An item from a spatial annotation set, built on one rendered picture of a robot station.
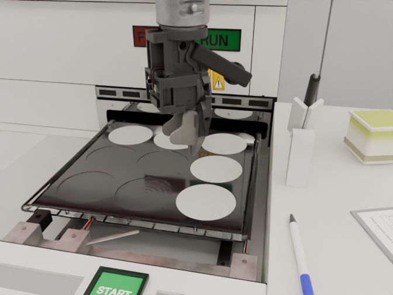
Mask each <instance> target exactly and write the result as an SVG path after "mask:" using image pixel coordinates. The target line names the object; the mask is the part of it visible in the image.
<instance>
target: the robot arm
mask: <svg viewBox="0 0 393 295"><path fill-rule="evenodd" d="M155 3H156V23H157V24H158V25H159V26H158V28H157V29H145V30H146V48H147V65H148V67H145V68H144V69H145V78H146V94H147V100H150V102H151V103H152V104H153V105H154V106H155V107H156V108H157V109H158V110H159V111H160V112H161V114H168V113H172V114H174V116H173V118H172V119H171V120H169V121H168V122H166V123H165V124H164V125H163V127H162V132H163V134H164V135H166V136H169V137H170V142H171V143H172V144H174V145H188V149H189V153H190V155H191V156H195V155H196V154H197V153H198V151H199V149H200V148H201V146H202V144H203V142H204V140H205V138H206V135H207V134H208V131H209V127H210V124H211V118H212V104H211V100H212V87H211V79H210V77H209V75H208V69H210V70H212V71H214V72H216V73H218V74H220V75H222V76H223V78H224V80H225V81H226V82H227V83H228V84H231V85H237V84H238V85H240V86H242V87H247V85H248V84H249V82H250V80H251V78H252V74H251V73H249V72H248V71H246V70H245V68H244V66H243V65H242V64H240V63H239V62H235V61H234V62H231V61H229V60H227V59H225V58H224V57H222V56H220V55H218V54H217V53H215V52H213V51H211V50H210V49H208V48H207V47H205V46H203V45H201V44H199V43H197V42H195V40H198V39H203V38H206V37H207V36H208V26H207V25H206V24H208V23H209V0H155ZM148 77H149V79H148ZM149 89H150V92H149Z"/></svg>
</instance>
